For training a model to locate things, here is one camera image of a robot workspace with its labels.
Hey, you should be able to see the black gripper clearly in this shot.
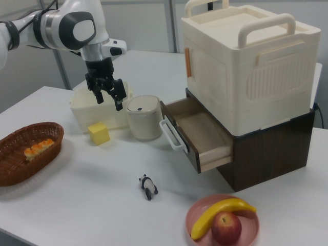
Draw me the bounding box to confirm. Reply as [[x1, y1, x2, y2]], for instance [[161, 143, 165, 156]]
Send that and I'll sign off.
[[85, 57, 127, 112]]

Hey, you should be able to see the small panda toy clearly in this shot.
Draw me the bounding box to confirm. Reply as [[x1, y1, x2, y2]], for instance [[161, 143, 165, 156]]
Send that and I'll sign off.
[[138, 174, 159, 201]]

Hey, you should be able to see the orange topped toy bread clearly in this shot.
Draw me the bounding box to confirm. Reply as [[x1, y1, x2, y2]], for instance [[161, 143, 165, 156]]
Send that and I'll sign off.
[[24, 138, 55, 161]]

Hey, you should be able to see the dark brown wooden drawer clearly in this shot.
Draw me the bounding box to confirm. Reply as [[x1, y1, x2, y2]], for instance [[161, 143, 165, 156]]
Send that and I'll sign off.
[[159, 95, 234, 174]]

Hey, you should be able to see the cream toy kitchen cabinet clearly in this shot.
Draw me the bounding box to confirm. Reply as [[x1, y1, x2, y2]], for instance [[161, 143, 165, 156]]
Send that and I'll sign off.
[[180, 0, 322, 137]]

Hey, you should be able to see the yellow toy banana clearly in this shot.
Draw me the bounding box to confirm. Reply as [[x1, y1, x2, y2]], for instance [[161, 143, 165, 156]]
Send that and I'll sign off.
[[190, 197, 257, 241]]

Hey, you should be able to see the red toy apple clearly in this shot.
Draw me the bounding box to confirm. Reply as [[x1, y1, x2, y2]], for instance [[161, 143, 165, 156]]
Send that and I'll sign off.
[[211, 211, 243, 245]]

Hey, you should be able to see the white plastic open bin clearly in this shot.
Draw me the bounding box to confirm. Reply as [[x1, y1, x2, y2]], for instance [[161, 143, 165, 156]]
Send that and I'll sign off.
[[69, 81, 134, 134]]

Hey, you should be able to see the yellow foam cube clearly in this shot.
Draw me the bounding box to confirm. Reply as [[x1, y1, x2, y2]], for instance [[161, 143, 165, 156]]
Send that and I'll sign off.
[[87, 121, 111, 147]]

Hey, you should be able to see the cream lidded trash can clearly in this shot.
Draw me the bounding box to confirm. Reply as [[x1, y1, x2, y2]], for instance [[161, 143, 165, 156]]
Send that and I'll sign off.
[[126, 95, 163, 141]]

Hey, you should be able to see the brown wicker basket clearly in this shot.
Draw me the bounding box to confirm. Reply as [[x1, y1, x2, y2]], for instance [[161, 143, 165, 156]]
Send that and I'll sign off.
[[0, 121, 65, 187]]

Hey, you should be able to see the pink plate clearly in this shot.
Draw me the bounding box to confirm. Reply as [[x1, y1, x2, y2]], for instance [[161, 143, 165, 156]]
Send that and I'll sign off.
[[185, 194, 260, 246]]

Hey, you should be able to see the dark brown wooden cabinet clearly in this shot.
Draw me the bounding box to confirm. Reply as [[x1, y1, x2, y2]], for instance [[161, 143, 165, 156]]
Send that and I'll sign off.
[[184, 88, 316, 193]]

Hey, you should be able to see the white drawer handle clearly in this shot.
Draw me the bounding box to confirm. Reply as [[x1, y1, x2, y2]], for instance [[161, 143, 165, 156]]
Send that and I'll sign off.
[[159, 114, 189, 152]]

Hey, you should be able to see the orange storage box door handle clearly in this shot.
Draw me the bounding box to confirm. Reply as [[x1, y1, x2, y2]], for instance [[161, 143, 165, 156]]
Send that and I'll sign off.
[[184, 47, 192, 77]]

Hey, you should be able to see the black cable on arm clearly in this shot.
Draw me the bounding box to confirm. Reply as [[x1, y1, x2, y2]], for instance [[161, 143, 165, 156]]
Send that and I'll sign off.
[[7, 0, 65, 49]]

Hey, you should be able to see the black cable behind cabinet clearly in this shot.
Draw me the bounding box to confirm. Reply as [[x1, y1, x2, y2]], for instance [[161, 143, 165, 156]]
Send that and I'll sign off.
[[313, 102, 324, 128]]

